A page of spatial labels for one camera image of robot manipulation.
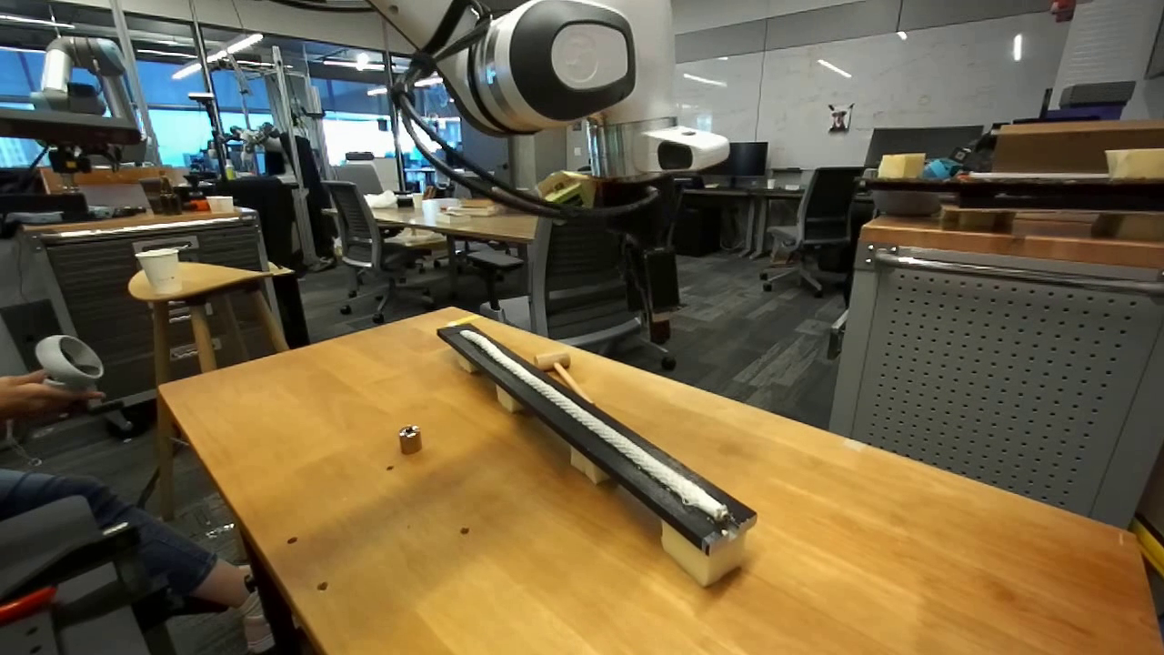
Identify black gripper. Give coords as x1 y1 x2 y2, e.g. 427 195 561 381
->
629 166 705 350

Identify white rope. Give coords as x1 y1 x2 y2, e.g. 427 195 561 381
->
458 326 735 524

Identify roll of tape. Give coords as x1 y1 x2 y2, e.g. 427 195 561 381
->
30 330 114 396

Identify person's bare hand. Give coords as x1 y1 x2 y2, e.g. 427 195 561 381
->
0 367 110 422

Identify gray mesh office chair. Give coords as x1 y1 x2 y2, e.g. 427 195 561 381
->
528 206 682 373

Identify small wooden mallet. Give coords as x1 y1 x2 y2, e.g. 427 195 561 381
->
530 345 599 404

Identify black office chair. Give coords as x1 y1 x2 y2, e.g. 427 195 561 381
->
760 163 868 299

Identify long black bar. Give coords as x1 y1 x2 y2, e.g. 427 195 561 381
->
431 315 764 555

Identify wooden office table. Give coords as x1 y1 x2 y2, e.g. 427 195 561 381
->
371 195 547 321

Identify gray perforated metal cabinet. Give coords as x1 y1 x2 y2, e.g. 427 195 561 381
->
824 216 1164 532

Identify brown wooden box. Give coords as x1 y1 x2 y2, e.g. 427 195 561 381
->
990 116 1164 174

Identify round wooden stool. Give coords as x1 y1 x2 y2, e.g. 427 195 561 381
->
123 259 299 391

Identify white paper cup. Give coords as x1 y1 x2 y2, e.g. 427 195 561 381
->
130 242 187 293

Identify gray desk cabinet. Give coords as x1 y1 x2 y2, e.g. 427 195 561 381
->
18 206 290 412

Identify person's leg dark trousers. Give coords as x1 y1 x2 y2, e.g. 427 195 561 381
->
0 464 260 612

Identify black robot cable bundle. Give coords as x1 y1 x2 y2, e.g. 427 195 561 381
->
382 64 665 226

